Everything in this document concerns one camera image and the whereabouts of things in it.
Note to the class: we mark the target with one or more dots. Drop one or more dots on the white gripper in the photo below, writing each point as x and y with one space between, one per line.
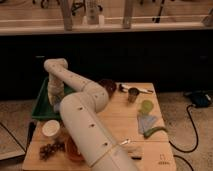
55 92

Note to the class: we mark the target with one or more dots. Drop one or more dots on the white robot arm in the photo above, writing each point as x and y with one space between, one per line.
79 111

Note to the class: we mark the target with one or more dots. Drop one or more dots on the green plastic tray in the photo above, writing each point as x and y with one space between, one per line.
43 110

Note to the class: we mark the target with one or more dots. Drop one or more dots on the white cup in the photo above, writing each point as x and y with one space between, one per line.
51 129

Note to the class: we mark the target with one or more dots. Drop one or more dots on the dark brown bowl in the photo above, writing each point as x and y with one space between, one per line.
109 85

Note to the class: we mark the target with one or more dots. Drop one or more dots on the orange bowl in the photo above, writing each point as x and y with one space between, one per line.
72 151

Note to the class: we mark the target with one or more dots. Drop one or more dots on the dark grapes bunch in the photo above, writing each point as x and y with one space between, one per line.
49 150

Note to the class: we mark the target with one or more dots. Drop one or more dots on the small metal cup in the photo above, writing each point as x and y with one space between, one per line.
133 94

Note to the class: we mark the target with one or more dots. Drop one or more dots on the blue cloth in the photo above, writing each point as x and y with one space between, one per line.
145 122

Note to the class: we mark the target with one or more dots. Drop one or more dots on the green cucumber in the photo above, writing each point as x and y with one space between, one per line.
153 130

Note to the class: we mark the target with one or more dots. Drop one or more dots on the black blue device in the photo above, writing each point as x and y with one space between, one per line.
199 98

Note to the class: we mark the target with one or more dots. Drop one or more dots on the black handled knife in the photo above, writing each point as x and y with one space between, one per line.
125 88

